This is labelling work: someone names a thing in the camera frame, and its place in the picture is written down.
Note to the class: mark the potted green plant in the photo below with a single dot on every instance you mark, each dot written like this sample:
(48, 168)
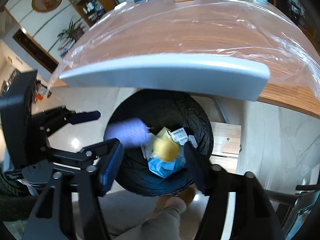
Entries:
(71, 34)

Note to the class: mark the yellow plastic cup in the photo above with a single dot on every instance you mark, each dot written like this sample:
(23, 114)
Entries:
(167, 150)

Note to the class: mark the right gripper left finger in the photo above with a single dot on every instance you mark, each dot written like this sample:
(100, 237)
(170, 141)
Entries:
(52, 215)

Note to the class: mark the blue crumpled trash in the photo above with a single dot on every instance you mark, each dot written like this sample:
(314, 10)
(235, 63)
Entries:
(164, 169)

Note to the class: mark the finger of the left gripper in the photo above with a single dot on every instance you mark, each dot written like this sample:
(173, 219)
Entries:
(85, 156)
(83, 117)

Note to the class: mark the white blue medicine box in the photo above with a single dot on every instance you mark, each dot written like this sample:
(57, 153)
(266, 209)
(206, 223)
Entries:
(179, 136)

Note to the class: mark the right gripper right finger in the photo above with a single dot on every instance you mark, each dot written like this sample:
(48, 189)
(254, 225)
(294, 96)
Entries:
(254, 216)

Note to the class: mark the purple hair roller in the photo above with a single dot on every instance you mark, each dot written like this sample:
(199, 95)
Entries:
(131, 133)

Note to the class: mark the white oval mouse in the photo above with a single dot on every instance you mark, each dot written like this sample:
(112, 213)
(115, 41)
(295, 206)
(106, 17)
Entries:
(119, 6)

